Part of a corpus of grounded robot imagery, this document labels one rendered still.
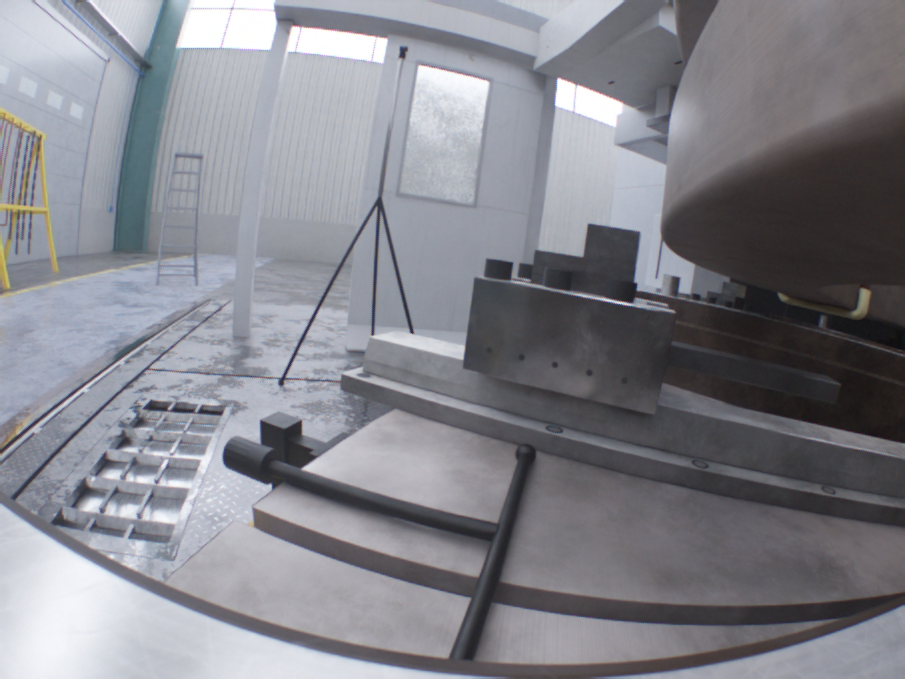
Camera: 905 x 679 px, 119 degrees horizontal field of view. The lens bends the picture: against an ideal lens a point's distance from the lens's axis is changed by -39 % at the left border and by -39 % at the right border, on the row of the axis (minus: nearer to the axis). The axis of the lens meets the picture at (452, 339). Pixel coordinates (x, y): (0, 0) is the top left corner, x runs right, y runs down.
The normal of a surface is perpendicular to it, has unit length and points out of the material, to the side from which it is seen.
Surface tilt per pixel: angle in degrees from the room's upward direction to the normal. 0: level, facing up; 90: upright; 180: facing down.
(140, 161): 90
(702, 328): 90
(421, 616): 0
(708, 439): 72
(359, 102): 90
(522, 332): 90
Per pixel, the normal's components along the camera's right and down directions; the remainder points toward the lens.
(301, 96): 0.29, 0.23
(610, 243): -0.42, 0.13
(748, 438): -0.36, -0.18
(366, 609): 0.13, -0.97
